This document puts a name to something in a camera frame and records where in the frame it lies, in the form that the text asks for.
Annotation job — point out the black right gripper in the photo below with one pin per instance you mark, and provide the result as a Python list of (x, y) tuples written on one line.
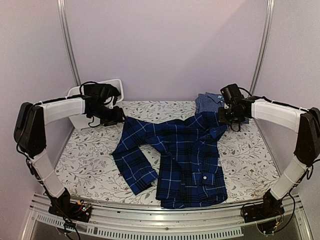
[(221, 118)]

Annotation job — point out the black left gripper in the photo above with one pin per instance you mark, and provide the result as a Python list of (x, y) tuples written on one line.
[(117, 117)]

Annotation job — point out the white plastic bin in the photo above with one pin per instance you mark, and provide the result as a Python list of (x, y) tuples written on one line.
[(81, 121)]

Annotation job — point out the dark blue plaid shirt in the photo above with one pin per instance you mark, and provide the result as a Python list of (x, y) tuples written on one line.
[(180, 156)]

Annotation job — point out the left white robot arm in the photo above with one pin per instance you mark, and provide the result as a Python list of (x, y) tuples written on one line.
[(30, 131)]

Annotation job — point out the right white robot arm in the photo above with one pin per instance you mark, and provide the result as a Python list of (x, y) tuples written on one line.
[(290, 131)]

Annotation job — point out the folded blue gingham shirt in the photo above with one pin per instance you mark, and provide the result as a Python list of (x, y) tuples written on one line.
[(209, 102)]

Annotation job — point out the floral patterned table mat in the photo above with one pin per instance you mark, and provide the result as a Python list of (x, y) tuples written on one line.
[(86, 167)]

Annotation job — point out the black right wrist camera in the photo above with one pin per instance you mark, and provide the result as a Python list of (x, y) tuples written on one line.
[(231, 94)]

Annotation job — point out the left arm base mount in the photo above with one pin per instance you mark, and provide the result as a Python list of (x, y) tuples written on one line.
[(78, 211)]

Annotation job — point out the left aluminium frame post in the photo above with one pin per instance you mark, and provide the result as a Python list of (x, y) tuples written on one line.
[(61, 6)]

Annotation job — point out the aluminium frame post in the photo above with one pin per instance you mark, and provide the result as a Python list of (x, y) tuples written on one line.
[(61, 6), (263, 45)]

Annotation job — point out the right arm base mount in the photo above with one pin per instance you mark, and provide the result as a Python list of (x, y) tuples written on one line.
[(267, 218)]

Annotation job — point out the right aluminium frame post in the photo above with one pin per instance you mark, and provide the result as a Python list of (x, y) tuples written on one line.
[(263, 45)]

